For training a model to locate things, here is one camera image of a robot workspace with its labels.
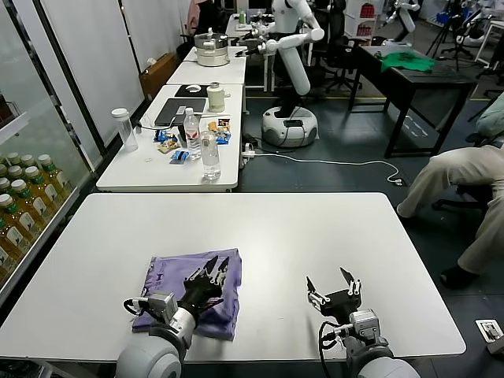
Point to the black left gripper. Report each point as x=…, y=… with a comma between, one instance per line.
x=201, y=293

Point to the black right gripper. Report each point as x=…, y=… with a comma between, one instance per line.
x=342, y=304

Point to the purple t-shirt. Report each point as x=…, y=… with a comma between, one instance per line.
x=173, y=271

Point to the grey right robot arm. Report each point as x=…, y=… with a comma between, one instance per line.
x=378, y=366

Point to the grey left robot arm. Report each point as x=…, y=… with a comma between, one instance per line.
x=149, y=358

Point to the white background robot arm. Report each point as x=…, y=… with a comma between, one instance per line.
x=405, y=17

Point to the tall clear water bottle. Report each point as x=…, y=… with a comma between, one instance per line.
x=211, y=157

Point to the blue snack packet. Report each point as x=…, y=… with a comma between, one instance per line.
x=179, y=156
x=162, y=136
x=223, y=138

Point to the white power strip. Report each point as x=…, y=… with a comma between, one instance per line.
x=248, y=150

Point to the white side table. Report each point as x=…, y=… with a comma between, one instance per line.
x=130, y=173

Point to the tan snack packet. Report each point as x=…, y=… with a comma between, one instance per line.
x=168, y=147

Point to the red label water bottle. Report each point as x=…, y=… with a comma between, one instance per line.
x=192, y=136

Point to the orange snack packet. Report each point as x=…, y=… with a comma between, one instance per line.
x=212, y=126

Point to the dark snack packet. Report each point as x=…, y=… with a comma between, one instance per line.
x=224, y=122

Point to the black office chair under person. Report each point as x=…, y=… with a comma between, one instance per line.
x=460, y=202

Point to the grey closed laptop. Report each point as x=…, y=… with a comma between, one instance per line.
x=181, y=118

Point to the metal floor outlet box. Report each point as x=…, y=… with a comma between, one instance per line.
x=489, y=328

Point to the seated person beige trousers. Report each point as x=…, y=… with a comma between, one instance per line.
x=445, y=173

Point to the small white remote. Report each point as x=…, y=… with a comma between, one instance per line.
x=181, y=110

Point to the clear tumbler white lid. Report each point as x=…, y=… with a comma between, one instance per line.
x=126, y=130

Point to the cream thermos jug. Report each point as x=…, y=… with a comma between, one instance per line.
x=215, y=98

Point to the black mouse pad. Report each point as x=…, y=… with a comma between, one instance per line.
x=182, y=93

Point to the yellow tea bottle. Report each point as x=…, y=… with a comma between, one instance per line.
x=55, y=179
x=28, y=159
x=15, y=157
x=17, y=220
x=29, y=202
x=10, y=240
x=15, y=170
x=41, y=189
x=4, y=183

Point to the white computer mouse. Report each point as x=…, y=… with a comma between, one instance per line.
x=193, y=87

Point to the white table with cooker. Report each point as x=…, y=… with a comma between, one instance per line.
x=208, y=73

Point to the brown cardboard box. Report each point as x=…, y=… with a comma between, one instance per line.
x=157, y=76

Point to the white humanoid robot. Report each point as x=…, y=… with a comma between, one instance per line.
x=293, y=67

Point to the empty black office chair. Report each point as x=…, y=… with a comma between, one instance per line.
x=342, y=59

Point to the black table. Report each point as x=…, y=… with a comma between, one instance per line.
x=433, y=76

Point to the green cloth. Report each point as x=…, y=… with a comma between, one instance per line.
x=407, y=61

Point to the small green bottle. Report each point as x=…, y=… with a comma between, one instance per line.
x=243, y=17

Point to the person in pink top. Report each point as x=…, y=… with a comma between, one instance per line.
x=193, y=15

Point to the white shelf red items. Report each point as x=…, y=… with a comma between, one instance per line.
x=366, y=19

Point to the black tripod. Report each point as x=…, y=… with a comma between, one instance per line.
x=445, y=35

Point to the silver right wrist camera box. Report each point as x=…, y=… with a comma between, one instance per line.
x=364, y=323

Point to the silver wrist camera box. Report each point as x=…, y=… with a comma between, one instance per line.
x=364, y=323
x=163, y=305

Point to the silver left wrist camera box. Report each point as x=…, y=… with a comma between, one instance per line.
x=163, y=305

